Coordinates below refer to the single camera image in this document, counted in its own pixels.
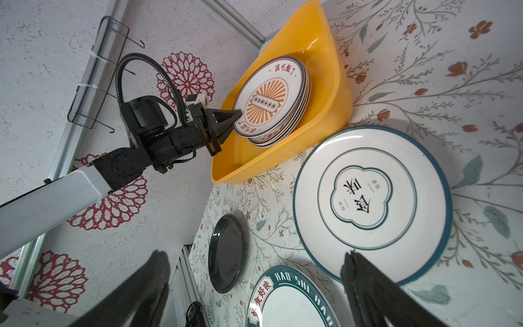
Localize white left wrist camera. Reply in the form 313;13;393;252
186;93;209;109

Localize black wire wall rack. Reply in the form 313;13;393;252
67;16;145;129

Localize medium orange sunburst plate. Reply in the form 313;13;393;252
233;57;311;143

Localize large orange sunburst plate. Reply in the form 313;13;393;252
249;70;311;148

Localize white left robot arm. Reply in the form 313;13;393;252
1;95;242;257

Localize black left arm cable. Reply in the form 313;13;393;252
114;52;189;128

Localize yellow plastic bin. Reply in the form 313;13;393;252
211;1;353;185

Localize large white clover-emblem plate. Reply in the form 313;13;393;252
293;126;453;285

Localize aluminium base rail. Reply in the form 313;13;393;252
160;245;208;326

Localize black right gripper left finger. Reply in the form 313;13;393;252
72;251;170;326

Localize large green-rim lettered plate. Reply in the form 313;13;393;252
245;266;340;326

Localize black plate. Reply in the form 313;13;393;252
208;214;245;294

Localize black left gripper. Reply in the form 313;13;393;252
163;102;242;164

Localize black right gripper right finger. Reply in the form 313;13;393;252
340;252;445;326

